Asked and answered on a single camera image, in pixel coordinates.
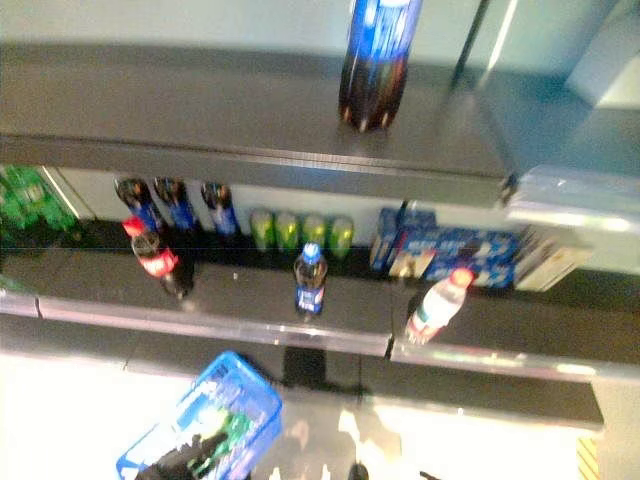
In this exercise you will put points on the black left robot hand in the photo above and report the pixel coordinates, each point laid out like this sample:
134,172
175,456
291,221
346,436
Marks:
180,457

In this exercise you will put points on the green soda bottle yellow cap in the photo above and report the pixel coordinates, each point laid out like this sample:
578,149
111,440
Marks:
17,200
55,207
237,425

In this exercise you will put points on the blue plastic shopping basket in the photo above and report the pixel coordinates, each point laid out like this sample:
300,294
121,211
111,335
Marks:
215,380

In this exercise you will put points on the green drink can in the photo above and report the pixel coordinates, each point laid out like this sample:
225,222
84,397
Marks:
341,237
261,230
314,231
287,231

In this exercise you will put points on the cola bottle red cap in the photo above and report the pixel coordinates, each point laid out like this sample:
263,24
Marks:
160,260

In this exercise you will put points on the clear water bottle red label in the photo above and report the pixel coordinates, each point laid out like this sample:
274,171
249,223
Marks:
437,310

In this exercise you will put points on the blue cookie box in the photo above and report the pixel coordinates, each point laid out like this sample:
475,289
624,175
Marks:
385,240
480,276
465,245

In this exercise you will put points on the small beige snack box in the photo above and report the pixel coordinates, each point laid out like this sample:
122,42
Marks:
410,263

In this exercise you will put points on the grey carton box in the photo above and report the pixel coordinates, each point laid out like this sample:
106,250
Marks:
547,262

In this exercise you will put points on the large cola bottle blue label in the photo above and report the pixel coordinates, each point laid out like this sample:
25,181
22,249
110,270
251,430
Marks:
380,65

